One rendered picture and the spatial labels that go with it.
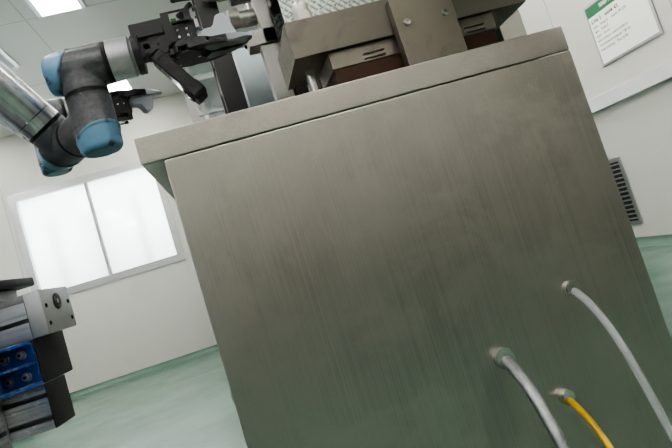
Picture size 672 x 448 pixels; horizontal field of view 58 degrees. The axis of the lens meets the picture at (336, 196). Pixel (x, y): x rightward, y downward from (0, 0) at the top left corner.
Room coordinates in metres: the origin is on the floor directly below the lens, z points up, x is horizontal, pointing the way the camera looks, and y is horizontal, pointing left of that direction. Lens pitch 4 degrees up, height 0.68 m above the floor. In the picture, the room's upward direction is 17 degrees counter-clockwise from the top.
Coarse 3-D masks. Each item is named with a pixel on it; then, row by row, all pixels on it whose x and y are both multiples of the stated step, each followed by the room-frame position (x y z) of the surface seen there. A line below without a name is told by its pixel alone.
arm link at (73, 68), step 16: (80, 48) 1.01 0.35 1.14; (96, 48) 1.01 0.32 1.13; (48, 64) 0.99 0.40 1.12; (64, 64) 1.00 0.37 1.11; (80, 64) 1.00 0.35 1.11; (96, 64) 1.01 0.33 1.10; (48, 80) 1.00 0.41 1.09; (64, 80) 1.00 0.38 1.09; (80, 80) 1.00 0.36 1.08; (96, 80) 1.01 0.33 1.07; (112, 80) 1.04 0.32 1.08; (64, 96) 1.02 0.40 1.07
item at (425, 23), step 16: (400, 0) 0.92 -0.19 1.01; (416, 0) 0.92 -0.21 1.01; (432, 0) 0.93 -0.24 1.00; (448, 0) 0.93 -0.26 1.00; (400, 16) 0.92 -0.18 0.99; (416, 16) 0.92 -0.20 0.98; (432, 16) 0.92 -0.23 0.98; (448, 16) 0.93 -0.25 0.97; (400, 32) 0.91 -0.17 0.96; (416, 32) 0.92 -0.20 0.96; (432, 32) 0.92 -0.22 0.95; (448, 32) 0.93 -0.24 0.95; (400, 48) 0.93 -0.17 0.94; (416, 48) 0.92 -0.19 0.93; (432, 48) 0.92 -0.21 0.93; (448, 48) 0.93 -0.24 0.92; (464, 48) 0.93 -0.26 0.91
